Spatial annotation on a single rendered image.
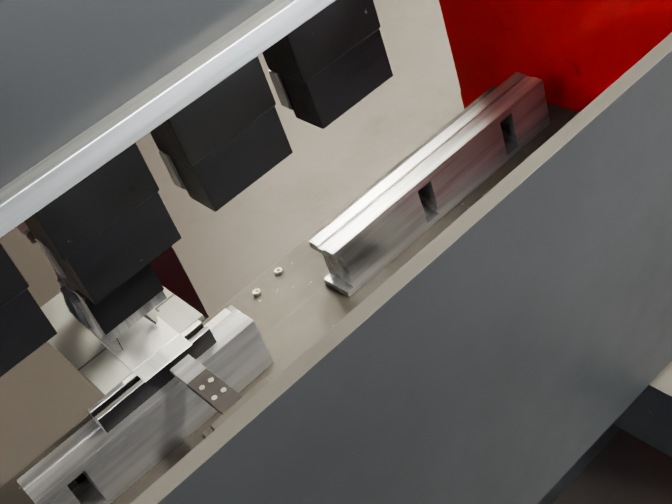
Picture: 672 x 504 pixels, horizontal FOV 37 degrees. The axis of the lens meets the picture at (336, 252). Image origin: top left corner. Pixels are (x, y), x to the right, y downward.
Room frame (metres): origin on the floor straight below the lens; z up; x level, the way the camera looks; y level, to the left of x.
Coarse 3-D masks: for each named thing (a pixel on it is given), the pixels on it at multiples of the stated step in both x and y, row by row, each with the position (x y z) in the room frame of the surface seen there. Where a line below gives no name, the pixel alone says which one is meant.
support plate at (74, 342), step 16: (48, 304) 1.29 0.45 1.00; (64, 304) 1.28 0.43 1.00; (176, 304) 1.18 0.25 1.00; (64, 320) 1.24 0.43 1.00; (176, 320) 1.14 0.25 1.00; (192, 320) 1.13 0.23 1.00; (64, 336) 1.20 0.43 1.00; (80, 336) 1.19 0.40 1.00; (64, 352) 1.17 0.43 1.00; (80, 352) 1.15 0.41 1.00; (96, 352) 1.14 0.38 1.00; (96, 368) 1.11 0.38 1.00; (112, 368) 1.09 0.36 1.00; (128, 368) 1.08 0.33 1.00; (96, 384) 1.07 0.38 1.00; (112, 384) 1.06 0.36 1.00
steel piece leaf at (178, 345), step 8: (168, 344) 1.10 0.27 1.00; (176, 344) 1.09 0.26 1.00; (184, 344) 1.08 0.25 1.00; (160, 352) 1.09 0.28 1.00; (168, 352) 1.08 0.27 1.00; (176, 352) 1.07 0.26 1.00; (152, 360) 1.08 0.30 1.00; (160, 360) 1.07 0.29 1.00; (168, 360) 1.06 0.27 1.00; (144, 368) 1.07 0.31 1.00; (152, 368) 1.06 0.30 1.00; (160, 368) 1.05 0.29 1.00; (144, 376) 1.05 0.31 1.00; (152, 376) 1.05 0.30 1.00
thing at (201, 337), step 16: (192, 336) 1.11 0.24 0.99; (208, 336) 1.10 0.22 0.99; (192, 352) 1.08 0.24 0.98; (128, 384) 1.05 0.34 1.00; (144, 384) 1.04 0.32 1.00; (160, 384) 1.05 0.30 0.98; (112, 400) 1.04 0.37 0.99; (128, 400) 1.03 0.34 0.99; (144, 400) 1.04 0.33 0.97; (96, 416) 1.01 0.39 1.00; (112, 416) 1.01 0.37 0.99
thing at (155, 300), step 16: (144, 272) 1.08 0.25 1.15; (128, 288) 1.07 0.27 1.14; (144, 288) 1.08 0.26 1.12; (160, 288) 1.09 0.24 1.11; (96, 304) 1.05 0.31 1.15; (112, 304) 1.06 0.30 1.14; (128, 304) 1.06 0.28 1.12; (144, 304) 1.07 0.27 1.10; (96, 320) 1.04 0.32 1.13; (112, 320) 1.05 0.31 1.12; (128, 320) 1.07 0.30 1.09; (112, 336) 1.05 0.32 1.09
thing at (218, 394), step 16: (176, 368) 1.04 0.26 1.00; (192, 368) 1.03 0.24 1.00; (192, 384) 1.00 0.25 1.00; (208, 384) 0.99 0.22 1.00; (224, 384) 0.97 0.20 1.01; (208, 400) 0.96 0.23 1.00; (224, 400) 0.95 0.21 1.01; (240, 400) 0.91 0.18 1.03; (224, 416) 0.89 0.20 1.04; (208, 432) 0.89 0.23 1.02
